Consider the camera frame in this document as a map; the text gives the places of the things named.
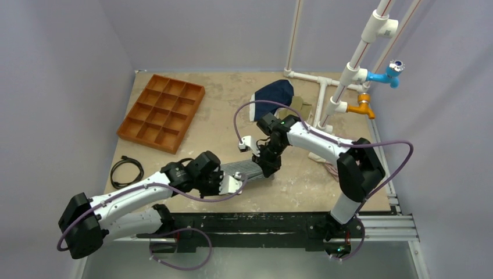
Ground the grey striped underwear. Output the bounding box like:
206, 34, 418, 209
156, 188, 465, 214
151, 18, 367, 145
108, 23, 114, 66
220, 160, 275, 181

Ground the navy blue underwear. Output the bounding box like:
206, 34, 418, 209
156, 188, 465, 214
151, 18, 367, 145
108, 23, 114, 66
249, 79, 294, 121

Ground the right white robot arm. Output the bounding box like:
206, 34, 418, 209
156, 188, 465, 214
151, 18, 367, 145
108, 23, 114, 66
252, 113, 385, 237

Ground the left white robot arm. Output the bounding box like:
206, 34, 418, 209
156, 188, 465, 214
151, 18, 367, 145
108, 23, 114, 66
57, 151, 241, 259

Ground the olive green underwear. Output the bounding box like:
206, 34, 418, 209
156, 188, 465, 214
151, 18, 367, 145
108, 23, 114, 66
277, 96, 312, 122

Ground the pink underwear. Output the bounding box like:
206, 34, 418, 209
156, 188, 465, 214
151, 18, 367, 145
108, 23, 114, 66
323, 162, 340, 182

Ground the orange compartment tray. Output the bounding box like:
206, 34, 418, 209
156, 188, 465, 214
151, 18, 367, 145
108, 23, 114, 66
116, 74, 205, 154

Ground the orange plastic faucet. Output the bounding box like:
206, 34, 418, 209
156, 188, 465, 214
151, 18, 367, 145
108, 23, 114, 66
346, 93, 376, 120

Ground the blue plastic faucet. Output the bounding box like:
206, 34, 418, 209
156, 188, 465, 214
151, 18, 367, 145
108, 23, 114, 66
366, 60, 405, 88

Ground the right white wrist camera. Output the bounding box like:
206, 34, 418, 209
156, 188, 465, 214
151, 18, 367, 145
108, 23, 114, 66
238, 135, 259, 156

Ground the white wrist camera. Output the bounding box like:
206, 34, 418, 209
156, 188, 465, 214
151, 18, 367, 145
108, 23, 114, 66
219, 172, 247, 195
238, 135, 259, 156

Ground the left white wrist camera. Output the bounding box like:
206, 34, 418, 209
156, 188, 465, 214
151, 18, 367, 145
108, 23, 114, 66
219, 172, 247, 195

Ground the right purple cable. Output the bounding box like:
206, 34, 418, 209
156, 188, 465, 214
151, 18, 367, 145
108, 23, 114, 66
233, 100, 415, 263

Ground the purple cable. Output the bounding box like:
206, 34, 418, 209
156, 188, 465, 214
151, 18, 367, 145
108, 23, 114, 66
233, 100, 415, 263
56, 173, 249, 271

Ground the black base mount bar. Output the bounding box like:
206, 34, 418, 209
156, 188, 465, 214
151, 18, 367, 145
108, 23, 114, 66
137, 212, 365, 256

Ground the black coiled cable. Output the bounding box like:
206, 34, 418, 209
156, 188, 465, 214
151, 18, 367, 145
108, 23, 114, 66
110, 155, 145, 190

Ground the aluminium rail frame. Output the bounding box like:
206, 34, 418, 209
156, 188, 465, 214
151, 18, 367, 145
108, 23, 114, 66
78, 184, 420, 244

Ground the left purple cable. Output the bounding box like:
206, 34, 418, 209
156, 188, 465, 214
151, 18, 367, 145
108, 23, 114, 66
56, 173, 249, 271

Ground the white PVC pipe frame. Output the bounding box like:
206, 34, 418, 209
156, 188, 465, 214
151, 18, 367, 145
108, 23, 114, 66
283, 1, 420, 132

